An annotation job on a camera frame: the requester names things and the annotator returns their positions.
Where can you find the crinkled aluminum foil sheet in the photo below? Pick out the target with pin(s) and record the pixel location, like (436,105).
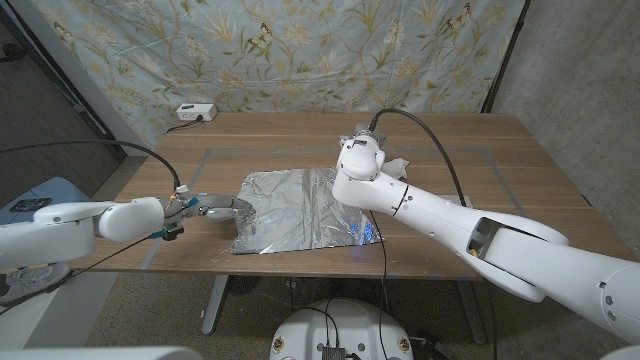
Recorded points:
(295,210)

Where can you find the grey electronics module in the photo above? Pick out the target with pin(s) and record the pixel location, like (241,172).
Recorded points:
(332,353)

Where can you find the white table leg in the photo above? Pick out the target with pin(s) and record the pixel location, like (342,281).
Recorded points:
(215,305)

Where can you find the white domed robot base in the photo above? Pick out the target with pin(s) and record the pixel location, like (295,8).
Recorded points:
(350,325)

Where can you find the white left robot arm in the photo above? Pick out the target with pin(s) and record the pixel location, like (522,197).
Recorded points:
(60,230)

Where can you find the grey sneaker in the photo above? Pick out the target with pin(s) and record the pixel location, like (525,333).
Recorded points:
(30,285)

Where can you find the floral print backdrop cloth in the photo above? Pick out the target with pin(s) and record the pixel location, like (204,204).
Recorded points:
(350,50)

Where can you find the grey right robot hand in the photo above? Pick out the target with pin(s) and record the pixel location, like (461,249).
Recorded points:
(377,136)

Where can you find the grey table leg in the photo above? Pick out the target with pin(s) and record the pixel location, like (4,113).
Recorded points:
(472,315)

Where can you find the white robot chest panel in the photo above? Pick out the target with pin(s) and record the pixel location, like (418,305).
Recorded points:
(100,354)

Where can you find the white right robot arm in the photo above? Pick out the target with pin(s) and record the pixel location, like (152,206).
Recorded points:
(475,235)

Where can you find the black backdrop stand pole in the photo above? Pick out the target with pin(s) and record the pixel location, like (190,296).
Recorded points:
(502,60)

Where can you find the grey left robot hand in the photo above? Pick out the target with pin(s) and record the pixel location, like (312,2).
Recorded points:
(217,202)

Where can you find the white power outlet box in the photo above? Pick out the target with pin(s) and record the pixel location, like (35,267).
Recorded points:
(196,112)

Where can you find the crumpled white tissue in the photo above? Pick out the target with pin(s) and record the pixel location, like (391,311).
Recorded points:
(397,167)

